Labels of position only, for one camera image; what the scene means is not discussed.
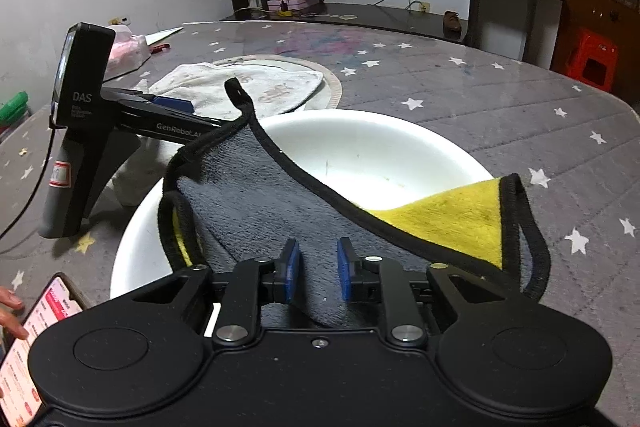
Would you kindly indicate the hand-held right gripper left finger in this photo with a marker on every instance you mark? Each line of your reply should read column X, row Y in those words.
column 290, row 274

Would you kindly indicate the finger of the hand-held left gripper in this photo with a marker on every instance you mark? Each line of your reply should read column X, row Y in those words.
column 172, row 104

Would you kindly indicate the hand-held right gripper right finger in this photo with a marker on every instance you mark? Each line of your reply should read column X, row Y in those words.
column 345, row 272

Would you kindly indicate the grey yellow cleaning cloth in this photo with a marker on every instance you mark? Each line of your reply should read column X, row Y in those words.
column 280, row 197

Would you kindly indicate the white round plate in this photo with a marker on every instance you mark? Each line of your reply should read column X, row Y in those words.
column 375, row 147

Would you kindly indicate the person's left hand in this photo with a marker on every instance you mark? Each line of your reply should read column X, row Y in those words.
column 7, row 299

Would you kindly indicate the small red object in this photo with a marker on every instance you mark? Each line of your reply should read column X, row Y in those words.
column 160, row 48

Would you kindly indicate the green object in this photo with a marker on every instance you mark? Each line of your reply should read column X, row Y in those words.
column 12, row 109

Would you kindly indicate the pink tissue pack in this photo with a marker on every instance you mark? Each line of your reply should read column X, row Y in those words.
column 127, row 52

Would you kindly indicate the white pointed flat object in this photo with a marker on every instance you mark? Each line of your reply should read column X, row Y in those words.
column 162, row 36

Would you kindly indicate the cream white towel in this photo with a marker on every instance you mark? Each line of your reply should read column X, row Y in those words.
column 260, row 87

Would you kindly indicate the round cream rimmed mat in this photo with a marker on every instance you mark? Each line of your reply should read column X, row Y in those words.
column 334, row 87

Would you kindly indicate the smartphone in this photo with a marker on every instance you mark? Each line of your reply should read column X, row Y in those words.
column 45, row 307

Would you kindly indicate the grey star print tablecloth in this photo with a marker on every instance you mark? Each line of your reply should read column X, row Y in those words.
column 500, row 107

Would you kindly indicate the brown shoe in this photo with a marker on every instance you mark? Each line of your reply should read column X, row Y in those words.
column 452, row 21

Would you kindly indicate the red plastic stool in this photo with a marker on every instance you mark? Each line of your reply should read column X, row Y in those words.
column 585, row 42

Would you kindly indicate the brown wooden cabinet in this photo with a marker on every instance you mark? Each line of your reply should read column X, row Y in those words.
column 595, row 12

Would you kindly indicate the wall socket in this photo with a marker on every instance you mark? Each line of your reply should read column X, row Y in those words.
column 424, row 7
column 120, row 20

